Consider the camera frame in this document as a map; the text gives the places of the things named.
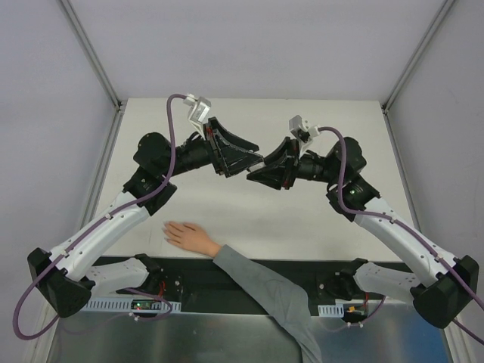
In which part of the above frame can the clear nail polish bottle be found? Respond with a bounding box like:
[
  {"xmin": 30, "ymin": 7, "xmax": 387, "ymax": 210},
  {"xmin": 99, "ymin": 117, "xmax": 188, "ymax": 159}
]
[{"xmin": 248, "ymin": 161, "xmax": 265, "ymax": 172}]

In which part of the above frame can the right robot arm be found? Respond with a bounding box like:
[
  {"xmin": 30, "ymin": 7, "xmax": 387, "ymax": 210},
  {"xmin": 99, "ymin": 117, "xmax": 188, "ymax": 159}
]
[{"xmin": 247, "ymin": 137, "xmax": 479, "ymax": 329}]

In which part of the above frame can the grey sleeved forearm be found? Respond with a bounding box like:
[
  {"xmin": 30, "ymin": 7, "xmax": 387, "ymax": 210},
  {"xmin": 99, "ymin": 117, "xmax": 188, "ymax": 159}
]
[{"xmin": 213, "ymin": 246, "xmax": 322, "ymax": 362}]

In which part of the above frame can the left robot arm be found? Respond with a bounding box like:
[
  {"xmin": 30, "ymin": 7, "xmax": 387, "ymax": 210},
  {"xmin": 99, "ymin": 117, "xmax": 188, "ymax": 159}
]
[{"xmin": 27, "ymin": 117, "xmax": 262, "ymax": 318}]

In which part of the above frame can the person's hand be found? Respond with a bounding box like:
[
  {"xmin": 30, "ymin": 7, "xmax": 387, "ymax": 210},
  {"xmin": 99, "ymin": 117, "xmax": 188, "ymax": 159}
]
[{"xmin": 163, "ymin": 222, "xmax": 222, "ymax": 259}]

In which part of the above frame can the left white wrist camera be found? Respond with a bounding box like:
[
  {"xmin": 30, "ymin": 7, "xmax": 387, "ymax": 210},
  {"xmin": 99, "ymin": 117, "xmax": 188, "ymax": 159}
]
[{"xmin": 184, "ymin": 94, "xmax": 212, "ymax": 135}]

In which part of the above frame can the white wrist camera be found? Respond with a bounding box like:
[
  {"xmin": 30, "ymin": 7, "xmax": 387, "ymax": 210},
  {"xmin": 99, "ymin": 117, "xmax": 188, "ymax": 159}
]
[
  {"xmin": 288, "ymin": 115, "xmax": 321, "ymax": 153},
  {"xmin": 184, "ymin": 94, "xmax": 212, "ymax": 135}
]

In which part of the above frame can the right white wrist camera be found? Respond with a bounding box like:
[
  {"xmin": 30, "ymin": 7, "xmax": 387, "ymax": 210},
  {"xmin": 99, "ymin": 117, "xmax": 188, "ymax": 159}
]
[{"xmin": 288, "ymin": 115, "xmax": 321, "ymax": 153}]

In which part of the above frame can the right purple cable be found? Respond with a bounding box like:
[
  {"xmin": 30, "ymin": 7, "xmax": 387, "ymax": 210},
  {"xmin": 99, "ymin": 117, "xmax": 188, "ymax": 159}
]
[{"xmin": 319, "ymin": 127, "xmax": 484, "ymax": 336}]

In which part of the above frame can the right aluminium frame post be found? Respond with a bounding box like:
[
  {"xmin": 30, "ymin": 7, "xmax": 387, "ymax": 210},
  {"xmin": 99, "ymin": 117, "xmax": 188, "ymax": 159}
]
[{"xmin": 381, "ymin": 0, "xmax": 458, "ymax": 115}]

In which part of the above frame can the aluminium frame post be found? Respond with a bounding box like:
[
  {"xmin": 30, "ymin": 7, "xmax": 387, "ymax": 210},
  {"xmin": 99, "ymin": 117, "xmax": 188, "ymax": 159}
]
[
  {"xmin": 57, "ymin": 0, "xmax": 122, "ymax": 110},
  {"xmin": 381, "ymin": 0, "xmax": 458, "ymax": 115}
]

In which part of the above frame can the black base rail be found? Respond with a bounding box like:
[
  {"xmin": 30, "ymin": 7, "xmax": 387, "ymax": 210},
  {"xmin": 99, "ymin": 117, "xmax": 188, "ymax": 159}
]
[{"xmin": 115, "ymin": 254, "xmax": 367, "ymax": 316}]

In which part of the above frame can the left aluminium frame post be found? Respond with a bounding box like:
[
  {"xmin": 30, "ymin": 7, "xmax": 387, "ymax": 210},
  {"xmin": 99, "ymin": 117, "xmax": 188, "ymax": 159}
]
[{"xmin": 57, "ymin": 0, "xmax": 122, "ymax": 110}]

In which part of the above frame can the right white cable duct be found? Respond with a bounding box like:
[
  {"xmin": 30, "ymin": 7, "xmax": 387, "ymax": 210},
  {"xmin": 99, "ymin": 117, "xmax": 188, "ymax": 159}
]
[{"xmin": 318, "ymin": 303, "xmax": 345, "ymax": 318}]

